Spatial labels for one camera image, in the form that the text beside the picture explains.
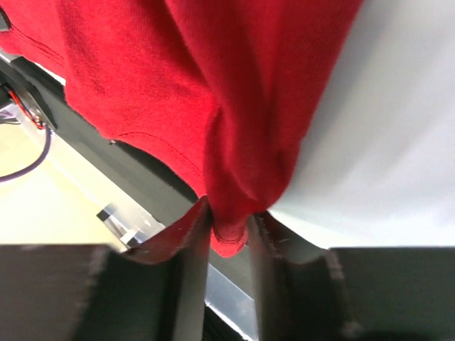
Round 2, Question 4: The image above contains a front aluminium extrusion beam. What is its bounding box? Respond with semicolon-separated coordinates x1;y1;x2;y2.
97;203;258;340

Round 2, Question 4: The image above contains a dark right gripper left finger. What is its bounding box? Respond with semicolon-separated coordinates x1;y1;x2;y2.
1;198;212;340

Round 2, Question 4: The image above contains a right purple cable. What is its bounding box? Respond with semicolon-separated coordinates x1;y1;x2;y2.
0;126;53;184

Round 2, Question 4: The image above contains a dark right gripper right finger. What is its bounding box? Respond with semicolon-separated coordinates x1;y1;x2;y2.
247;213;454;340

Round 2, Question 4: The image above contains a dark red t-shirt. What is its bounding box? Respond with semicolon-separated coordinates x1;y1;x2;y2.
1;1;362;257

